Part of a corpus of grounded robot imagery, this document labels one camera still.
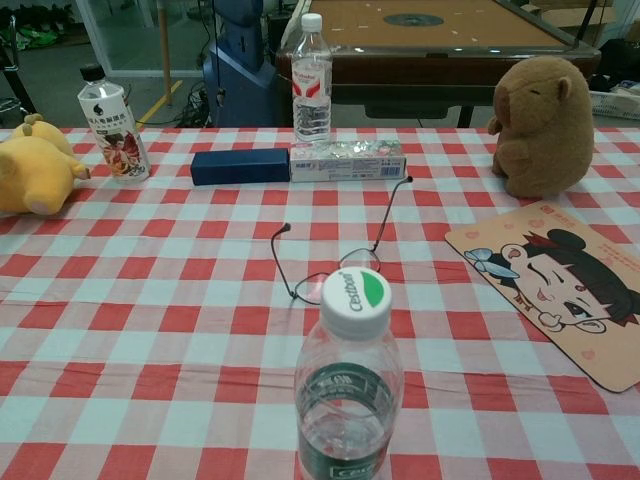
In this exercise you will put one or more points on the red white checkered tablecloth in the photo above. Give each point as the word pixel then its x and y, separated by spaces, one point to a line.
pixel 150 325

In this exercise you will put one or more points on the blue machine stand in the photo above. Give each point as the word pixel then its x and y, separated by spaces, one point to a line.
pixel 240 65

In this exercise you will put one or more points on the dark blue rectangular box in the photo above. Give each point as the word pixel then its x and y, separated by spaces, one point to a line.
pixel 240 166

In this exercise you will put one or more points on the brown wooden game table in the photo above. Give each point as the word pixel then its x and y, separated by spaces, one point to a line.
pixel 430 55

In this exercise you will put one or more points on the white drink bottle black cap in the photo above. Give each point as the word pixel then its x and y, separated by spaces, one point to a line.
pixel 116 135

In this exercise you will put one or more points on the white plastic basket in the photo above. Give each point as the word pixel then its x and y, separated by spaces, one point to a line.
pixel 612 104

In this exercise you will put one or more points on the white toothpaste box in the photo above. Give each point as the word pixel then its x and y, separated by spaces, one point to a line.
pixel 350 162

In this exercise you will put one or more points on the tall clear bottle red label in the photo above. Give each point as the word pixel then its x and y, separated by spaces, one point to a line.
pixel 312 95

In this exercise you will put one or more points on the yellow plush toy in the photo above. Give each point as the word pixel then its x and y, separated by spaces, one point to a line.
pixel 35 170

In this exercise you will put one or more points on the cartoon girl mouse pad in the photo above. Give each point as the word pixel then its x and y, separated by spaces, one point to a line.
pixel 560 280

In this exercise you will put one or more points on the clear bottle green label white cap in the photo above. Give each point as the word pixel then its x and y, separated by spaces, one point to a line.
pixel 350 390

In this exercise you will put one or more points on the brown capybara plush toy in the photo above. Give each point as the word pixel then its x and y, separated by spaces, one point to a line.
pixel 545 130

